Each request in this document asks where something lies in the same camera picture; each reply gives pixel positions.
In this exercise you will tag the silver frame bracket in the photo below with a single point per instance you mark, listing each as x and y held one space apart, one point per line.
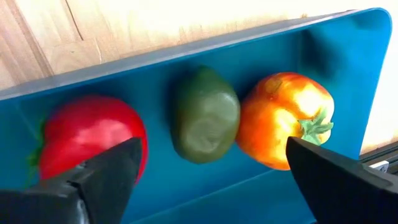
380 166

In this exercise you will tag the blue plastic basket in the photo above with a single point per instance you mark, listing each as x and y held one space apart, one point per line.
236 193

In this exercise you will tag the red bell pepper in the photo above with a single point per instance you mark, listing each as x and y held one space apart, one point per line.
90 130

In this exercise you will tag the dark green avocado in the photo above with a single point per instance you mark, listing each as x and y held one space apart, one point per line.
205 118

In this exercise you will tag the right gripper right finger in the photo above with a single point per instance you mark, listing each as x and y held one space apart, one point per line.
342 193

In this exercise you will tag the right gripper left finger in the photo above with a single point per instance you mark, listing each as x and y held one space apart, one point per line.
105 186

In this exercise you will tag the orange bell pepper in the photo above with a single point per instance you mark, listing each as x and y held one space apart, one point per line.
276 124

